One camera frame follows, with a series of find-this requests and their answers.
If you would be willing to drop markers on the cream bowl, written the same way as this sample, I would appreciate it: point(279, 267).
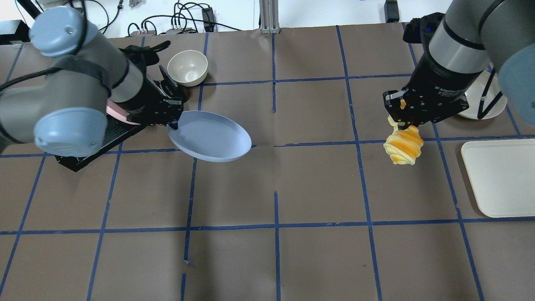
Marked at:
point(188, 68)

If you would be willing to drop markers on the white rectangular tray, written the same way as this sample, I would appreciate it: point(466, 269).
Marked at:
point(502, 176)

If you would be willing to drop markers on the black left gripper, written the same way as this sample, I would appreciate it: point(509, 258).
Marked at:
point(144, 101)

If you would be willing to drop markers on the aluminium frame post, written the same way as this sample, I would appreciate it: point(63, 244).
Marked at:
point(269, 17)

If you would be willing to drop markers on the black power adapter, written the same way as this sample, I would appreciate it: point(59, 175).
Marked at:
point(209, 21)

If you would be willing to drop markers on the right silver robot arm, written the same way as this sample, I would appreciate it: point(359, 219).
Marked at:
point(457, 47)

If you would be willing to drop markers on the pink plate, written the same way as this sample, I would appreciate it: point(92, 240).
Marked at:
point(116, 112)

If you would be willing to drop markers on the cream plate with lemon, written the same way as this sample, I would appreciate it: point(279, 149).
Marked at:
point(474, 94)

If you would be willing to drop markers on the striped bread roll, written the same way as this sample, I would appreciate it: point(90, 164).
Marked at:
point(403, 146)

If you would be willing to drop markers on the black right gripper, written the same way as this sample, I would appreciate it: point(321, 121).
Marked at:
point(434, 80)

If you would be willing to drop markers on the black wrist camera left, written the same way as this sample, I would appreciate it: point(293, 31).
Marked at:
point(143, 56)

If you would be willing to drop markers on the blue plate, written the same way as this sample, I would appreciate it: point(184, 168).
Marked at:
point(210, 137)

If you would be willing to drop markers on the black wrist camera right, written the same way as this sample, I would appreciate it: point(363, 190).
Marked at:
point(421, 30)

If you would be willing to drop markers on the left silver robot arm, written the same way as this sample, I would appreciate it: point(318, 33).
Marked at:
point(62, 109)

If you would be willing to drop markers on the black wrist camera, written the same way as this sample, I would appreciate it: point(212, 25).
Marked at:
point(143, 56)
point(421, 30)

